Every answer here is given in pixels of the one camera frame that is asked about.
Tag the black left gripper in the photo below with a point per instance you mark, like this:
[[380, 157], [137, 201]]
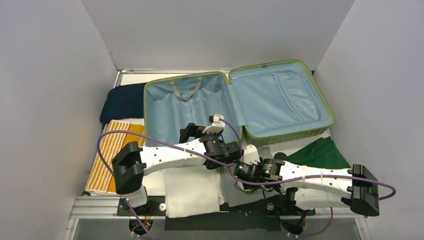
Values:
[[193, 130]]

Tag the white shirt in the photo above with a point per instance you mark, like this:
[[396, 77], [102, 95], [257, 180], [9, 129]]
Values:
[[188, 191]]

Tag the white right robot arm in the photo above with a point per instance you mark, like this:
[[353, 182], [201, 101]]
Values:
[[311, 187]]

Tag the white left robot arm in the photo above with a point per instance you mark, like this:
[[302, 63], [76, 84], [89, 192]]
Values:
[[198, 146]]

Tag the navy blue folded cloth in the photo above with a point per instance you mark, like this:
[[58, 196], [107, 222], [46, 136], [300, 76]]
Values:
[[124, 102]]

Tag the green suitcase with blue lining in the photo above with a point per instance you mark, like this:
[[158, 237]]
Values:
[[266, 103]]

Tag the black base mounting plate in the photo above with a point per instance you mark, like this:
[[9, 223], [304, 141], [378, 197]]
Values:
[[263, 214]]

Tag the yellow striped towel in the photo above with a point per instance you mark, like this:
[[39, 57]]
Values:
[[100, 180]]

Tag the dark green cloth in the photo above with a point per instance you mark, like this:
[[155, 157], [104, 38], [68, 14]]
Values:
[[322, 153]]

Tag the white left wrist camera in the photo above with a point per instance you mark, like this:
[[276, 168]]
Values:
[[217, 124]]

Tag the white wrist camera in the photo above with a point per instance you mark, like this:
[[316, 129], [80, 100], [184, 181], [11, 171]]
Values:
[[217, 124], [251, 155]]

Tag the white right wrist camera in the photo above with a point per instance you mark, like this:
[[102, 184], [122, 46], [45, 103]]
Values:
[[251, 155]]

